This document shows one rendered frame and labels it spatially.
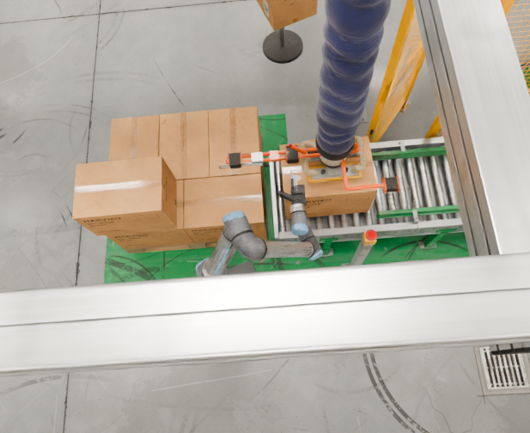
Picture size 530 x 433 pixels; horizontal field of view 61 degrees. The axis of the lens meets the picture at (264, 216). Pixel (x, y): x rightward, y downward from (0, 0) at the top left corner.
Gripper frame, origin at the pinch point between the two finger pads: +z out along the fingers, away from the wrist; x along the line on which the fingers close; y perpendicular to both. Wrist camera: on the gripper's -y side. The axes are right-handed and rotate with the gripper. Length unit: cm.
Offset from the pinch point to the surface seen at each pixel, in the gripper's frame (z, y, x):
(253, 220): -3, -28, -66
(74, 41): 230, -206, -121
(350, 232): -21, 39, -61
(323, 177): 1.1, 20.3, -11.1
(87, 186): 18, -137, -27
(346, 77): 3, 24, 85
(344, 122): 2, 27, 51
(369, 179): 3, 51, -26
